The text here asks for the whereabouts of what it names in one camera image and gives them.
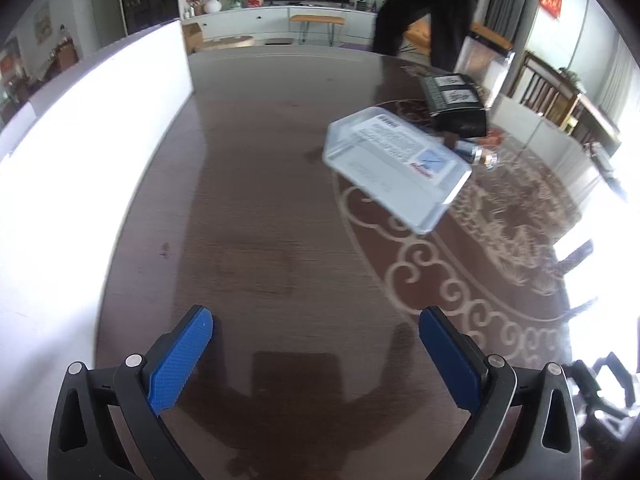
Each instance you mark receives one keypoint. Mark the grey curtain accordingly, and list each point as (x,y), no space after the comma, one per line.
(517,0)

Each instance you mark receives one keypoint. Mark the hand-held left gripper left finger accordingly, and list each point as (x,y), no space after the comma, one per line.
(175,365)

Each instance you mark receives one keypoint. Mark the orange chair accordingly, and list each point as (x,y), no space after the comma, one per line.
(417,35)

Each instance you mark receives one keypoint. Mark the clear storage bin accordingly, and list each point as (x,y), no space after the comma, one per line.
(482,60)

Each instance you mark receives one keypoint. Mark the small blue metal cylinder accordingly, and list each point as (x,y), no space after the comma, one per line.
(472,152)

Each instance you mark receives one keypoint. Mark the framed wall picture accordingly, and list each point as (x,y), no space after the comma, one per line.
(42,22)

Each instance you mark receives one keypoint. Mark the small orange item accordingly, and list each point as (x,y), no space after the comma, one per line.
(496,136)

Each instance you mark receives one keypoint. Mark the black package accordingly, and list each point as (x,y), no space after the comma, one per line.
(455,105)

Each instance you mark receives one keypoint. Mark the white round vase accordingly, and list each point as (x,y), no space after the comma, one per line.
(212,6)

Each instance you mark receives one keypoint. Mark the dark wooden chair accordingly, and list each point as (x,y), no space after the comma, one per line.
(542,87)

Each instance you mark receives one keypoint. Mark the wooden bench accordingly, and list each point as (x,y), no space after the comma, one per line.
(317,20)

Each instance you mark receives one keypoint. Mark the cardboard box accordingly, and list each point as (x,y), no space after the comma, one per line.
(192,37)

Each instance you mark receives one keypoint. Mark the long white cabinet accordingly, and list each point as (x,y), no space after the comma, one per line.
(270,20)

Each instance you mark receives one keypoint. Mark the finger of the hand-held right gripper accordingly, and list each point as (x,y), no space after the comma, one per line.
(586,382)

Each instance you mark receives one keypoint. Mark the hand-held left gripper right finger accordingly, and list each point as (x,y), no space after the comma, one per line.
(450,360)

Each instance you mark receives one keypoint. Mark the clear plastic box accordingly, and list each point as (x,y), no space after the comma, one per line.
(380,170)

